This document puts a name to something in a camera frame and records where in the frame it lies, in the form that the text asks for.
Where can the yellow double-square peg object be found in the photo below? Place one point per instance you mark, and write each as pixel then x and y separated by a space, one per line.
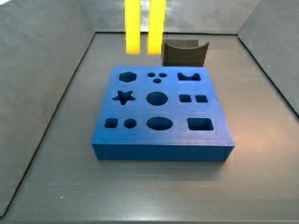
pixel 132 15

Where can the blue shape-sorting block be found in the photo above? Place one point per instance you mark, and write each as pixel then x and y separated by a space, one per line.
pixel 160 114

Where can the dark grey curved holder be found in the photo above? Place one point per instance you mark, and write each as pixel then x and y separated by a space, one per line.
pixel 183 53

